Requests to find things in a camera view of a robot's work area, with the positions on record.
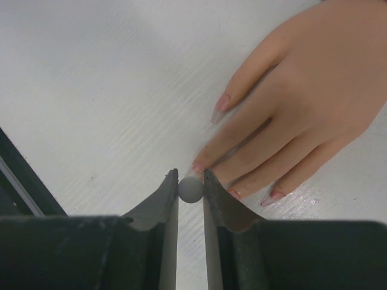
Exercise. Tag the grey nail polish cap brush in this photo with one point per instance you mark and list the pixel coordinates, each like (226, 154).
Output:
(190, 189)

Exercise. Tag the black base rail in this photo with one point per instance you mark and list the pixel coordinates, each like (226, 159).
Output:
(22, 192)

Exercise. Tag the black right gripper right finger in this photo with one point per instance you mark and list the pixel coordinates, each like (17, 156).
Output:
(246, 251)

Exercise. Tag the mannequin hand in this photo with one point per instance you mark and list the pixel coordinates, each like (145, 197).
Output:
(309, 89)

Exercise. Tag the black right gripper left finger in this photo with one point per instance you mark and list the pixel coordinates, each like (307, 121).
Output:
(135, 251)

